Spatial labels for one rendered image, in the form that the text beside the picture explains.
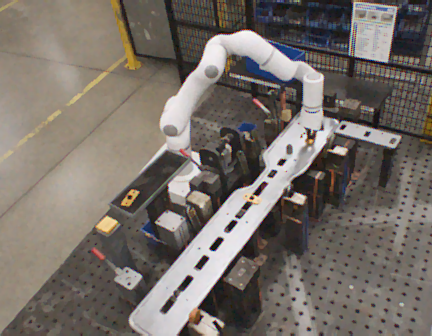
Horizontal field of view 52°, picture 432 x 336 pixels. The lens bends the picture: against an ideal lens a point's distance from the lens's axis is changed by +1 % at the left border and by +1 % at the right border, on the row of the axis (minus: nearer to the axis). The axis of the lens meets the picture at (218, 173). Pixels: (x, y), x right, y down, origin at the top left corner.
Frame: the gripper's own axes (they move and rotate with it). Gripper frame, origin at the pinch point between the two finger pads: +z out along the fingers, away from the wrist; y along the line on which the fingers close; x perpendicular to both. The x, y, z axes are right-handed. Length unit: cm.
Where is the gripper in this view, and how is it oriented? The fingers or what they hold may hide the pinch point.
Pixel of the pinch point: (311, 134)
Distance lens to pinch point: 214.9
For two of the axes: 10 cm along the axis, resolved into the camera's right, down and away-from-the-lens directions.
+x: 5.6, -6.2, 5.5
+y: 8.2, 3.2, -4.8
